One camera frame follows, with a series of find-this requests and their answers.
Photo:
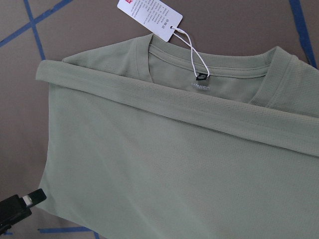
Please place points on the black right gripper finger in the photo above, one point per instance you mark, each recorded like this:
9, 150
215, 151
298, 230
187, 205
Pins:
15, 208

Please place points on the olive green long-sleeve shirt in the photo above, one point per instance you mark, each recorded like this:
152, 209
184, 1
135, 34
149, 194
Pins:
139, 150

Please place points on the white shirt hang tag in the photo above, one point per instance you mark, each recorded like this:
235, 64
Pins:
154, 15

